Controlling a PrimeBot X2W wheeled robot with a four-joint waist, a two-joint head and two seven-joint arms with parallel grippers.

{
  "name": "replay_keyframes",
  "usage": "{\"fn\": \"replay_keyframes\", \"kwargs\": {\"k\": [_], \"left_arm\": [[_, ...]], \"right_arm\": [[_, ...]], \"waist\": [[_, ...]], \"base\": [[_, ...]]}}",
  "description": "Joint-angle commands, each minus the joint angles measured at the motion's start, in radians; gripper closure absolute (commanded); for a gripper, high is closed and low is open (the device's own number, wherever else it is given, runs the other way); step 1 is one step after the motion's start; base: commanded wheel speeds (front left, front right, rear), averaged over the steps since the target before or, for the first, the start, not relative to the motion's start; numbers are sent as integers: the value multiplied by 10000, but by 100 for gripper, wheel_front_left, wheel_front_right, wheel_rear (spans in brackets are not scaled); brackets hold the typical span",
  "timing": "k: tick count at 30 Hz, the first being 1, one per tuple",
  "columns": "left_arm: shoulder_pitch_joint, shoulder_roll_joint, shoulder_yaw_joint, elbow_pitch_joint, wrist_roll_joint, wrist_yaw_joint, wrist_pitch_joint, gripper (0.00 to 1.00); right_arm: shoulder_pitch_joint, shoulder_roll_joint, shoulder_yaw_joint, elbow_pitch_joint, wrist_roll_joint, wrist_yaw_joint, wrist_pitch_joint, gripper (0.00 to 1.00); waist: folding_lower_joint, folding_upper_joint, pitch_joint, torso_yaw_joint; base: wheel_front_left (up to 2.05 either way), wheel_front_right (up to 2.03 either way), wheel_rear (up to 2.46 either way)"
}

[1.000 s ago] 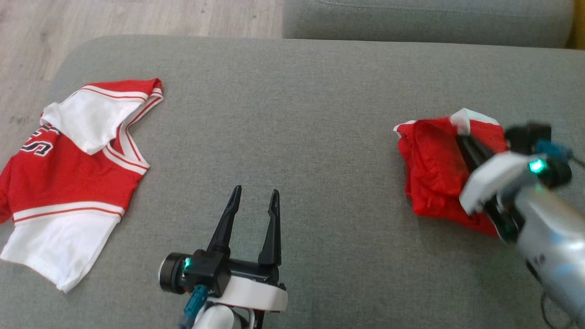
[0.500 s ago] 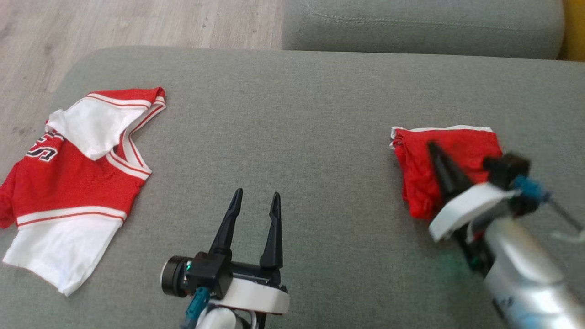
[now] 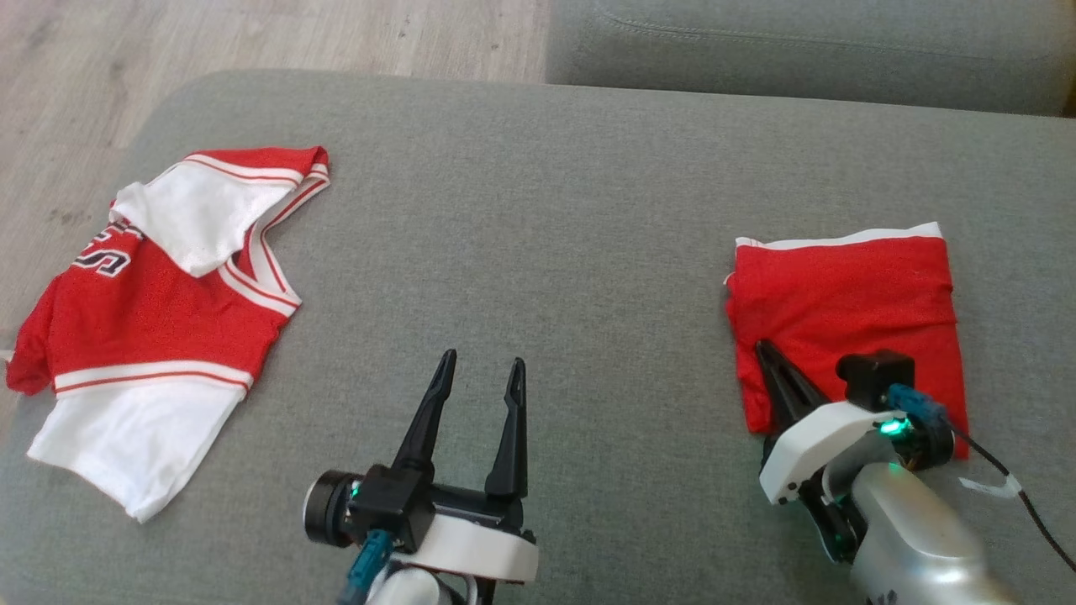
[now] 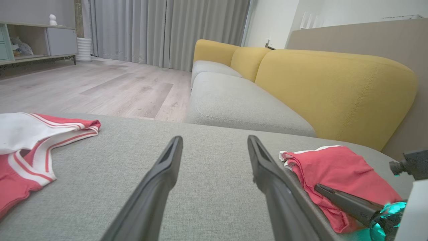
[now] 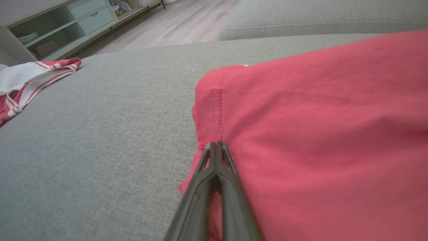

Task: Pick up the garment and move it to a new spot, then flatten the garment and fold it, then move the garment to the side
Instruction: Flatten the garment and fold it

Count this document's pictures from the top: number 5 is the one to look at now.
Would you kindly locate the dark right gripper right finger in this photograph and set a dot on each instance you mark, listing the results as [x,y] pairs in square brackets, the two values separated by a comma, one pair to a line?
[235,207]

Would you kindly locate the grey fabric sofa seat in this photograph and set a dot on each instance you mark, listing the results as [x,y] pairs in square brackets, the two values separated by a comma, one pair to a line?
[100,150]

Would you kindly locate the white plastic bag bundle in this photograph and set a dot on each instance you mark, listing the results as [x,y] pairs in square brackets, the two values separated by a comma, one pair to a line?
[120,7]

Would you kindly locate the stack of white plates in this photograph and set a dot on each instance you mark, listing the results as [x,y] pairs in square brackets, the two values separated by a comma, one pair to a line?
[28,37]

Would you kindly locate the white low cabinet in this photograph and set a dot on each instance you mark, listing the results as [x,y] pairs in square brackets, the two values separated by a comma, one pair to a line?
[10,47]

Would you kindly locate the red white basketball jersey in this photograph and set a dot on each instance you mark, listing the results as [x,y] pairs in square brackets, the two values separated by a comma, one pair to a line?
[23,75]

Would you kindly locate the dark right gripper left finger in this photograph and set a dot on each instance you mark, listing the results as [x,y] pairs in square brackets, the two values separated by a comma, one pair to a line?
[195,207]

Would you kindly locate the red shorts with white trim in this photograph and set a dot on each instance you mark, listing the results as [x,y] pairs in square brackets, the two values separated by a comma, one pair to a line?
[317,134]

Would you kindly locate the brown cardboard box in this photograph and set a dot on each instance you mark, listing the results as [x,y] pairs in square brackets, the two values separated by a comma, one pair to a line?
[46,47]

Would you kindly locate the mint green cabinet drawer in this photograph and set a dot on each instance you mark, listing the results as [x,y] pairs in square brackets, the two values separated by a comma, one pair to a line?
[87,6]
[97,20]

